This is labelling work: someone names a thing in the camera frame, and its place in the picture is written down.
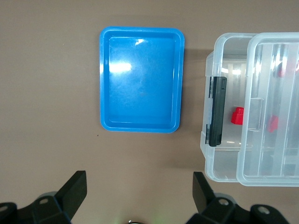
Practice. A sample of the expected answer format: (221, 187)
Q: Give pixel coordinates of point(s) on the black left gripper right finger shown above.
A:
(222, 212)

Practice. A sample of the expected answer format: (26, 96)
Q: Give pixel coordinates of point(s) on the black box latch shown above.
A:
(217, 112)

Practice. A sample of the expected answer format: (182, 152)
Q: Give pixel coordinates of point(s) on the red block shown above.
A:
(236, 117)
(272, 123)

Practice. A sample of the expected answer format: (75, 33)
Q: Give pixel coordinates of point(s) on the clear plastic storage box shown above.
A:
(219, 163)

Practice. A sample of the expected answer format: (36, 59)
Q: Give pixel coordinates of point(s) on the clear ribbed plastic lid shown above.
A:
(268, 163)

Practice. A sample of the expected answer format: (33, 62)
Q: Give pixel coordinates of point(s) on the brown table mat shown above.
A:
(46, 70)

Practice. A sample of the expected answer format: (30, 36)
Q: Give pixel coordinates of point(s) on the blue plastic tray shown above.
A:
(140, 93)

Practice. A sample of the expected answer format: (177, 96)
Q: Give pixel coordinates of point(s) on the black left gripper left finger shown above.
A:
(46, 210)

